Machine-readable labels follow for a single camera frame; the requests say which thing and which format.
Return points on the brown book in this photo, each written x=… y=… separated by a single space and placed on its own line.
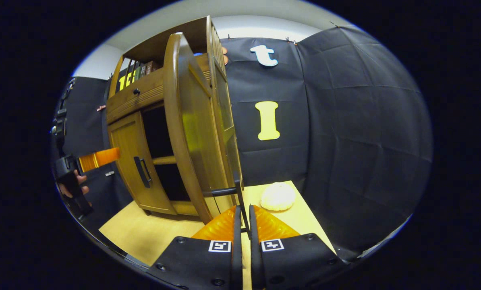
x=152 y=67

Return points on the wooden cabinet door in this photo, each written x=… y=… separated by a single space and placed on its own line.
x=125 y=161
x=196 y=133

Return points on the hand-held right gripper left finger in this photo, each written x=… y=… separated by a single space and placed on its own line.
x=237 y=249

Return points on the olive book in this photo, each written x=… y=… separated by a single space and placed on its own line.
x=142 y=71

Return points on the black clip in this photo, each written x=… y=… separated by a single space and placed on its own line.
x=291 y=40
x=334 y=24

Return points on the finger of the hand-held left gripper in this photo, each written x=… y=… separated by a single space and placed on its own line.
x=99 y=159

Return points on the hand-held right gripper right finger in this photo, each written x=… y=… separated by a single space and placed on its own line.
x=254 y=257

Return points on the cream round knitted cushion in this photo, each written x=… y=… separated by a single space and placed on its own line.
x=278 y=196

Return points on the wooden double-door shoe cabinet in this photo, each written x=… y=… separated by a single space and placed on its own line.
x=160 y=145

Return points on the wooden cabinet drawer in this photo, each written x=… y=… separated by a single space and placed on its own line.
x=123 y=102

